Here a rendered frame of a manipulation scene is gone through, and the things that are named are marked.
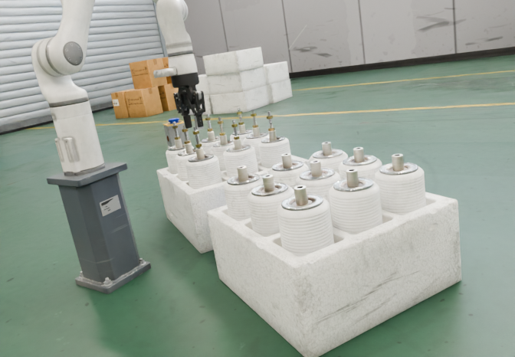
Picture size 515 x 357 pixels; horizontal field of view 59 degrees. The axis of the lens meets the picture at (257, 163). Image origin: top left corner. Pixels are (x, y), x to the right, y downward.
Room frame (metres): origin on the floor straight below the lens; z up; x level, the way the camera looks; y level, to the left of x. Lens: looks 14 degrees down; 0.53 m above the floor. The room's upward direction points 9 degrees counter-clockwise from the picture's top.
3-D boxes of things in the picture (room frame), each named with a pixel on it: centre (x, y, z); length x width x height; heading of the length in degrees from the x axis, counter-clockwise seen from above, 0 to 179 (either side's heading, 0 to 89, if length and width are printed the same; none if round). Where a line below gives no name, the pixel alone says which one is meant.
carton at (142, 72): (5.27, 1.06, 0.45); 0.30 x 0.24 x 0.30; 54
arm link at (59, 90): (1.13, 0.43, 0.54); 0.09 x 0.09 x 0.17; 60
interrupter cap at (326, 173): (0.93, -0.12, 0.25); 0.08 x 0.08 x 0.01
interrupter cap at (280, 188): (0.87, -0.02, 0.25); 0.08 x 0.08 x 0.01
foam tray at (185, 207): (1.43, 0.10, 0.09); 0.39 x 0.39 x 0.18; 23
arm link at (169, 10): (1.27, 0.16, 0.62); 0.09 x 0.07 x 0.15; 171
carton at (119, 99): (5.39, 1.38, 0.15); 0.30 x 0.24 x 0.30; 141
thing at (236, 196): (0.98, 0.04, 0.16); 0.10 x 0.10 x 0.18
